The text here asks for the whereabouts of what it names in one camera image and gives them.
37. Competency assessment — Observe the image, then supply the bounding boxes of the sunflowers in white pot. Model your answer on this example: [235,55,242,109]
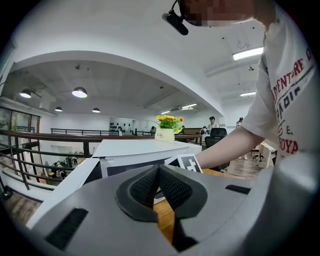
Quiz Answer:
[154,114,185,143]

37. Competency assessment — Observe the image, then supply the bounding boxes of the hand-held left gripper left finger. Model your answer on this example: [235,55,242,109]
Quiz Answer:
[31,165,186,256]

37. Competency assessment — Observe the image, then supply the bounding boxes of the black office chair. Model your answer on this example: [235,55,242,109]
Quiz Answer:
[204,127,229,151]

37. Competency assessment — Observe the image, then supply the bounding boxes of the black metal railing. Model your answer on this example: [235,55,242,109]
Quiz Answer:
[0,127,156,200]

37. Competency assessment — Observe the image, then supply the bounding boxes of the black head camera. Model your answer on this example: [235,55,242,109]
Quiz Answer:
[161,0,190,36]

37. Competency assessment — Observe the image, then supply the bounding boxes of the person's white printed shirt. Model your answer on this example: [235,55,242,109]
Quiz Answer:
[240,0,316,164]

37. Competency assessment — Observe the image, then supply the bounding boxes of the person's head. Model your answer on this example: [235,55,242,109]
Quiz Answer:
[178,0,277,29]

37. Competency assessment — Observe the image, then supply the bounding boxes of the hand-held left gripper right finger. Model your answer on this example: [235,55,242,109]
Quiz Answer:
[159,165,260,256]

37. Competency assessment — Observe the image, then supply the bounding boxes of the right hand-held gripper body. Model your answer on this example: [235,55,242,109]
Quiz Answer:
[164,153,204,174]

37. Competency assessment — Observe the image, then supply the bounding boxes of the white microwave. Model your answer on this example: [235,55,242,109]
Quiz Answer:
[26,138,203,229]

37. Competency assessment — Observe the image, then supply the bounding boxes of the long white desk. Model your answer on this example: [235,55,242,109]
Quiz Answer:
[257,141,278,167]

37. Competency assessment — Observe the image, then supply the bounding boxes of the person's right forearm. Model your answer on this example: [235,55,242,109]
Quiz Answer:
[194,124,266,173]

